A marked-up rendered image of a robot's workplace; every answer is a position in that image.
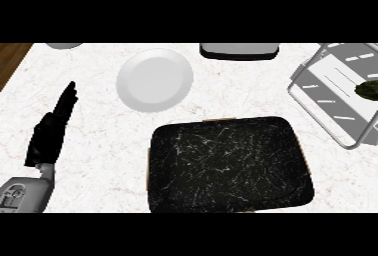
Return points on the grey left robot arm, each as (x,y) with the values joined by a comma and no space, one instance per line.
(27,191)

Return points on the black marbled square tray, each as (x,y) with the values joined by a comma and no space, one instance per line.
(229,165)

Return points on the dark green squash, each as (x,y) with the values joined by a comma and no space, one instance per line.
(368,90)

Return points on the white oval plate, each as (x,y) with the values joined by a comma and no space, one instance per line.
(154,80)

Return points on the grey and black appliance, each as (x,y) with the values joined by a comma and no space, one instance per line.
(240,51)

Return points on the grey round object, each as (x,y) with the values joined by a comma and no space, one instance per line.
(64,45)

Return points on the brown wooden panel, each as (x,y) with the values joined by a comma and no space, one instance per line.
(11,60)

